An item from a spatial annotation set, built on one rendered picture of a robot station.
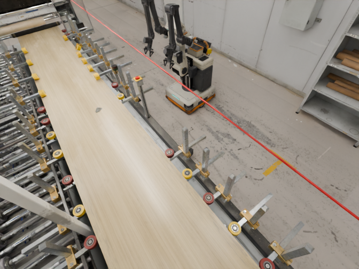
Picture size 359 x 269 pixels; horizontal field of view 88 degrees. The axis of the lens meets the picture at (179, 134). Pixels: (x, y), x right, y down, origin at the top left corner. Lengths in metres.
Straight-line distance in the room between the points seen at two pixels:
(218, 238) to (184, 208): 0.28
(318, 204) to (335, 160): 0.73
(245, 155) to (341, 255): 1.35
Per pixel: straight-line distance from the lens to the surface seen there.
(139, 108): 2.35
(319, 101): 3.77
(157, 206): 1.43
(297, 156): 3.01
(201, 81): 3.01
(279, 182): 2.69
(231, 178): 1.26
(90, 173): 1.71
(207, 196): 1.43
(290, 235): 1.58
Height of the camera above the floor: 2.24
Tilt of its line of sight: 51 degrees down
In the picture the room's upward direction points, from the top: 5 degrees counter-clockwise
